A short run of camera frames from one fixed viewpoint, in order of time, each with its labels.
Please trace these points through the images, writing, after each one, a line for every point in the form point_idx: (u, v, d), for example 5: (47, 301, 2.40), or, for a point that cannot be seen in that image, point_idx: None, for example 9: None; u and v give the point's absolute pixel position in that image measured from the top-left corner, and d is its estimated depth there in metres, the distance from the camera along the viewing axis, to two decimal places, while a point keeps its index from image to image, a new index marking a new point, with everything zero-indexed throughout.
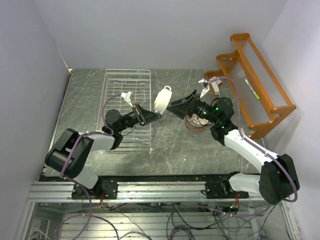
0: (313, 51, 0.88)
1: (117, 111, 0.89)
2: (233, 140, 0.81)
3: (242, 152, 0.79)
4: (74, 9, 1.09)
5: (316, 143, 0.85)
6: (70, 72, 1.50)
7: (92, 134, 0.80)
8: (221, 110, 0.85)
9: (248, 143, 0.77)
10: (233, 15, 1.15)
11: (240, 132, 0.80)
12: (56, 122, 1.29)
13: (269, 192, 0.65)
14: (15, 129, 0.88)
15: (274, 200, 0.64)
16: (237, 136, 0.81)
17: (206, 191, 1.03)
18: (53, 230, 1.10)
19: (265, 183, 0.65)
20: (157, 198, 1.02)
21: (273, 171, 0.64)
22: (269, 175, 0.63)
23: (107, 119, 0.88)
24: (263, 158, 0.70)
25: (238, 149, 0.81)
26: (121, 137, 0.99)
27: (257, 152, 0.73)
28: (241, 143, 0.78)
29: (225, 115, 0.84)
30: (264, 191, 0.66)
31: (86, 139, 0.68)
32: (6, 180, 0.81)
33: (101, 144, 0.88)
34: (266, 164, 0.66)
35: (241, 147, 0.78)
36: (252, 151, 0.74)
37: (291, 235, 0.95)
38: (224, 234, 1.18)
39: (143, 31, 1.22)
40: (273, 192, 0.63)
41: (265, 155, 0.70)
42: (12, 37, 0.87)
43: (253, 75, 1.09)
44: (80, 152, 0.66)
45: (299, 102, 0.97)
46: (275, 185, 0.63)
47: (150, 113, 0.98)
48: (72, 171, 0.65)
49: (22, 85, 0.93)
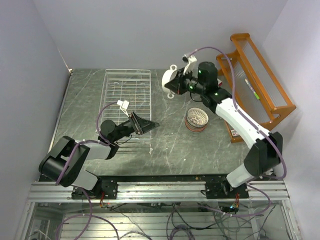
0: (314, 52, 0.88)
1: (112, 121, 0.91)
2: (226, 111, 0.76)
3: (233, 124, 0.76)
4: (74, 8, 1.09)
5: (316, 143, 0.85)
6: (70, 72, 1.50)
7: (89, 142, 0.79)
8: (202, 71, 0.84)
9: (241, 115, 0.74)
10: (233, 15, 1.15)
11: (235, 103, 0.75)
12: (56, 122, 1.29)
13: (254, 167, 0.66)
14: (15, 129, 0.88)
15: (257, 173, 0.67)
16: (231, 107, 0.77)
17: (206, 191, 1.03)
18: (53, 230, 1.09)
19: (253, 158, 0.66)
20: (158, 198, 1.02)
21: (263, 148, 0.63)
22: (258, 154, 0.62)
23: (102, 130, 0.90)
24: (255, 135, 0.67)
25: (229, 120, 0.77)
26: (117, 147, 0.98)
27: (249, 128, 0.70)
28: (235, 115, 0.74)
29: (207, 75, 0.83)
30: (250, 164, 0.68)
31: (82, 147, 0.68)
32: (6, 180, 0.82)
33: (97, 153, 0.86)
34: (257, 142, 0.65)
35: (235, 120, 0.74)
36: (245, 126, 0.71)
37: (291, 235, 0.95)
38: (224, 234, 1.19)
39: (143, 31, 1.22)
40: (260, 167, 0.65)
41: (257, 131, 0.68)
42: (12, 36, 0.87)
43: (253, 75, 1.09)
44: (76, 161, 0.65)
45: (299, 103, 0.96)
46: (262, 162, 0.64)
47: (147, 122, 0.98)
48: (67, 180, 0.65)
49: (22, 85, 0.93)
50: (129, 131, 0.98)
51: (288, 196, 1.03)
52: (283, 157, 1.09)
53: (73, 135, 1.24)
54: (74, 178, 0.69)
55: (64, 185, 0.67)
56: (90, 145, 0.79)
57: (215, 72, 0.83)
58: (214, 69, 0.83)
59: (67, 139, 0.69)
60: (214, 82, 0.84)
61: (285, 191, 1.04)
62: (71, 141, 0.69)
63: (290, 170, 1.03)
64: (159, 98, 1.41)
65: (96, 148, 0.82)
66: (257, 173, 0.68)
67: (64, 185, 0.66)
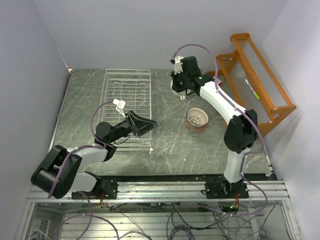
0: (314, 52, 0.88)
1: (107, 123, 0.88)
2: (208, 93, 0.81)
3: (215, 105, 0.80)
4: (74, 9, 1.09)
5: (315, 143, 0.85)
6: (70, 72, 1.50)
7: (82, 149, 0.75)
8: (183, 62, 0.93)
9: (221, 96, 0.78)
10: (233, 15, 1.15)
11: (216, 84, 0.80)
12: (56, 122, 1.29)
13: (233, 142, 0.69)
14: (15, 129, 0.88)
15: (237, 148, 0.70)
16: (213, 88, 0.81)
17: (206, 191, 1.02)
18: (53, 230, 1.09)
19: (231, 134, 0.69)
20: (158, 198, 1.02)
21: (238, 122, 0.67)
22: (235, 128, 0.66)
23: (97, 133, 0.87)
24: (232, 113, 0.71)
25: (210, 101, 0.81)
26: (114, 148, 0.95)
27: (228, 107, 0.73)
28: (215, 96, 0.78)
29: (187, 63, 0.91)
30: (230, 141, 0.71)
31: (74, 158, 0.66)
32: (6, 180, 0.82)
33: (94, 156, 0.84)
34: (234, 118, 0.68)
35: (215, 100, 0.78)
36: (224, 105, 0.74)
37: (291, 235, 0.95)
38: (224, 234, 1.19)
39: (143, 31, 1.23)
40: (238, 142, 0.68)
41: (235, 110, 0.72)
42: (12, 37, 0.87)
43: (253, 75, 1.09)
44: (66, 174, 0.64)
45: (299, 102, 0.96)
46: (240, 136, 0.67)
47: (146, 123, 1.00)
48: (60, 191, 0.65)
49: (22, 85, 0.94)
50: (127, 131, 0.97)
51: (288, 196, 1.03)
52: (284, 157, 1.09)
53: (73, 135, 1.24)
54: (67, 188, 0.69)
55: (57, 196, 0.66)
56: (84, 152, 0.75)
57: (194, 60, 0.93)
58: (192, 58, 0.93)
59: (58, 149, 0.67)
60: (195, 69, 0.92)
61: (285, 191, 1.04)
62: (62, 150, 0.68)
63: (290, 170, 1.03)
64: (159, 98, 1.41)
65: (91, 152, 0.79)
66: (237, 149, 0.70)
67: (57, 196, 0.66)
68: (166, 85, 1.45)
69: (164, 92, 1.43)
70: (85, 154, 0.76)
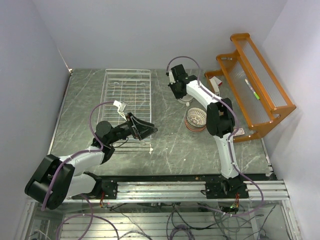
0: (314, 52, 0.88)
1: (108, 122, 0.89)
2: (192, 88, 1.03)
3: (197, 97, 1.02)
4: (74, 9, 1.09)
5: (316, 143, 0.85)
6: (70, 72, 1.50)
7: (76, 156, 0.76)
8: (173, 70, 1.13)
9: (202, 89, 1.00)
10: (233, 15, 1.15)
11: (198, 81, 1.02)
12: (56, 122, 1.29)
13: (213, 125, 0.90)
14: (15, 129, 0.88)
15: (216, 130, 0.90)
16: (195, 84, 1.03)
17: (206, 191, 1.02)
18: (53, 230, 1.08)
19: (211, 118, 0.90)
20: (158, 198, 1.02)
21: (215, 107, 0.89)
22: (211, 111, 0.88)
23: (97, 131, 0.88)
24: (210, 100, 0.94)
25: (195, 95, 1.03)
26: (111, 151, 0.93)
27: (207, 97, 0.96)
28: (197, 90, 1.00)
29: (175, 70, 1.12)
30: (210, 125, 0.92)
31: (67, 167, 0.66)
32: (7, 180, 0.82)
33: (90, 161, 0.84)
34: (211, 104, 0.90)
35: (197, 93, 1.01)
36: (204, 95, 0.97)
37: (291, 235, 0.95)
38: (224, 234, 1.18)
39: (143, 31, 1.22)
40: (216, 124, 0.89)
41: (212, 98, 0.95)
42: (12, 37, 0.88)
43: (253, 75, 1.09)
44: (59, 185, 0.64)
45: (299, 102, 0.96)
46: (217, 119, 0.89)
47: (146, 127, 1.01)
48: (53, 202, 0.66)
49: (22, 85, 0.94)
50: (126, 134, 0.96)
51: (288, 196, 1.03)
52: (283, 157, 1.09)
53: (73, 135, 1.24)
54: (61, 199, 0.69)
55: (51, 207, 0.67)
56: (77, 159, 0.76)
57: (181, 66, 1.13)
58: (180, 65, 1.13)
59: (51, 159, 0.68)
60: (182, 73, 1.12)
61: (285, 191, 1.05)
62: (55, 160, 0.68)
63: (290, 170, 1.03)
64: (159, 98, 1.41)
65: (86, 158, 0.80)
66: (216, 130, 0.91)
67: (50, 207, 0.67)
68: (166, 85, 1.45)
69: (164, 92, 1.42)
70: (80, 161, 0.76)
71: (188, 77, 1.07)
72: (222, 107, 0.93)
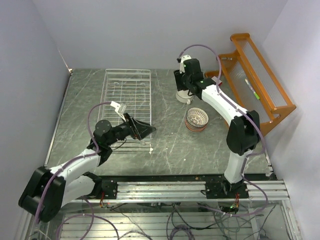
0: (314, 52, 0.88)
1: (108, 121, 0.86)
2: (209, 95, 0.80)
3: (215, 107, 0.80)
4: (73, 9, 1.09)
5: (316, 143, 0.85)
6: (70, 72, 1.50)
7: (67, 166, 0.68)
8: (186, 64, 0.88)
9: (222, 97, 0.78)
10: (233, 15, 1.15)
11: (217, 87, 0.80)
12: (56, 122, 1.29)
13: (236, 143, 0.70)
14: (15, 129, 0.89)
15: (239, 149, 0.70)
16: (214, 91, 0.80)
17: (206, 191, 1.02)
18: (53, 230, 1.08)
19: (234, 135, 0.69)
20: (157, 198, 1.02)
21: (240, 123, 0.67)
22: (236, 128, 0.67)
23: (95, 130, 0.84)
24: (233, 113, 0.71)
25: (212, 103, 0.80)
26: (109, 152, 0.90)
27: (229, 108, 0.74)
28: (216, 98, 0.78)
29: (190, 66, 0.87)
30: (232, 142, 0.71)
31: (57, 181, 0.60)
32: (7, 180, 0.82)
33: (85, 168, 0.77)
34: (235, 119, 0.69)
35: (215, 102, 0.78)
36: (225, 105, 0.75)
37: (291, 235, 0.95)
38: (224, 234, 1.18)
39: (143, 31, 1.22)
40: (241, 144, 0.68)
41: (236, 110, 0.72)
42: (12, 37, 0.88)
43: (253, 75, 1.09)
44: (50, 198, 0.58)
45: (299, 103, 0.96)
46: (242, 137, 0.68)
47: (145, 127, 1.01)
48: (47, 215, 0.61)
49: (22, 85, 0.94)
50: (124, 134, 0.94)
51: (288, 196, 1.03)
52: (284, 157, 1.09)
53: (73, 135, 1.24)
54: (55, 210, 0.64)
55: (45, 220, 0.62)
56: (70, 169, 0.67)
57: (198, 63, 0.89)
58: (196, 60, 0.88)
59: (40, 173, 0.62)
60: (197, 72, 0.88)
61: (286, 191, 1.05)
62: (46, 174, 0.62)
63: (290, 170, 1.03)
64: (159, 98, 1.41)
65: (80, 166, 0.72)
66: (239, 150, 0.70)
67: (44, 220, 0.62)
68: (167, 85, 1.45)
69: (164, 92, 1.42)
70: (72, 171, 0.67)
71: (204, 83, 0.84)
72: (247, 120, 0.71)
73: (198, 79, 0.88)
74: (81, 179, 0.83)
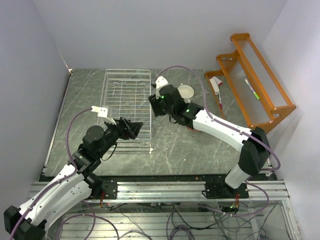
0: (314, 52, 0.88)
1: (102, 128, 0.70)
2: (203, 124, 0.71)
3: (213, 133, 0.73)
4: (73, 9, 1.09)
5: (316, 143, 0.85)
6: (70, 72, 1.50)
7: (40, 198, 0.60)
8: (165, 95, 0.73)
9: (219, 123, 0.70)
10: (233, 15, 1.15)
11: (209, 112, 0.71)
12: (56, 122, 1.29)
13: (251, 168, 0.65)
14: (15, 128, 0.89)
15: (256, 172, 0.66)
16: (206, 117, 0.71)
17: (206, 191, 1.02)
18: (53, 230, 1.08)
19: (248, 162, 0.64)
20: (157, 198, 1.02)
21: (252, 148, 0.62)
22: (250, 156, 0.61)
23: (85, 136, 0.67)
24: (239, 138, 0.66)
25: (209, 131, 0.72)
26: (96, 164, 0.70)
27: (232, 133, 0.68)
28: (214, 126, 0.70)
29: (172, 96, 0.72)
30: (247, 168, 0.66)
31: (24, 226, 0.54)
32: (7, 180, 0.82)
33: (65, 192, 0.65)
34: (245, 144, 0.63)
35: (214, 130, 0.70)
36: (226, 131, 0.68)
37: (291, 235, 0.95)
38: (224, 234, 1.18)
39: (143, 31, 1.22)
40: (257, 167, 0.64)
41: (240, 133, 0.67)
42: (12, 37, 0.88)
43: (253, 75, 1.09)
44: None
45: (299, 103, 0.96)
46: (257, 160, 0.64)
47: (133, 124, 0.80)
48: None
49: (21, 85, 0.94)
50: (115, 139, 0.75)
51: (288, 196, 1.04)
52: (283, 157, 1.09)
53: (73, 135, 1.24)
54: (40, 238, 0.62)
55: None
56: (41, 204, 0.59)
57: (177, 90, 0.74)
58: (174, 87, 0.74)
59: (8, 215, 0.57)
60: (180, 101, 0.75)
61: (285, 191, 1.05)
62: (15, 215, 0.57)
63: (290, 170, 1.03)
64: None
65: (54, 195, 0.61)
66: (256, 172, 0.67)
67: None
68: None
69: None
70: (43, 206, 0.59)
71: (191, 112, 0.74)
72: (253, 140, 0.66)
73: (182, 107, 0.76)
74: (76, 189, 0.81)
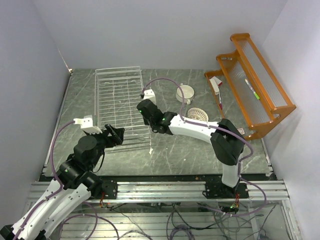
0: (314, 53, 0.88)
1: (92, 137, 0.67)
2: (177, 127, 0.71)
3: (191, 135, 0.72)
4: (74, 9, 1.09)
5: (315, 143, 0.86)
6: (70, 72, 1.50)
7: (31, 216, 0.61)
8: (141, 109, 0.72)
9: (191, 124, 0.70)
10: (233, 15, 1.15)
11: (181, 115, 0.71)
12: (56, 122, 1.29)
13: (226, 156, 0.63)
14: (15, 128, 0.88)
15: (233, 159, 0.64)
16: (179, 121, 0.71)
17: (206, 191, 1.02)
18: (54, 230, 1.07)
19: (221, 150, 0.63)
20: (157, 198, 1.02)
21: (218, 136, 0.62)
22: (217, 142, 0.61)
23: (76, 145, 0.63)
24: (209, 132, 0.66)
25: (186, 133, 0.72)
26: (85, 175, 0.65)
27: (202, 128, 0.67)
28: (187, 127, 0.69)
29: (148, 110, 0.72)
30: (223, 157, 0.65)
31: None
32: (7, 180, 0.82)
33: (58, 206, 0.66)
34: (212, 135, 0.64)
35: (188, 130, 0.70)
36: (196, 129, 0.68)
37: (291, 235, 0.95)
38: (224, 234, 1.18)
39: (144, 31, 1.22)
40: (230, 153, 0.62)
41: (209, 127, 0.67)
42: (12, 37, 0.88)
43: (253, 75, 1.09)
44: None
45: (299, 103, 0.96)
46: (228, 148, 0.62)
47: (117, 129, 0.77)
48: None
49: (22, 85, 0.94)
50: (103, 148, 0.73)
51: (288, 196, 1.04)
52: (283, 157, 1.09)
53: (73, 135, 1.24)
54: None
55: None
56: (32, 223, 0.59)
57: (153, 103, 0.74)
58: (150, 101, 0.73)
59: (4, 234, 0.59)
60: (156, 112, 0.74)
61: (285, 191, 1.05)
62: (9, 234, 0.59)
63: (290, 170, 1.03)
64: (159, 98, 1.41)
65: (44, 212, 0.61)
66: (234, 160, 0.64)
67: None
68: (166, 85, 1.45)
69: (164, 92, 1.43)
70: (34, 225, 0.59)
71: (167, 118, 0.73)
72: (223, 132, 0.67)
73: (160, 117, 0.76)
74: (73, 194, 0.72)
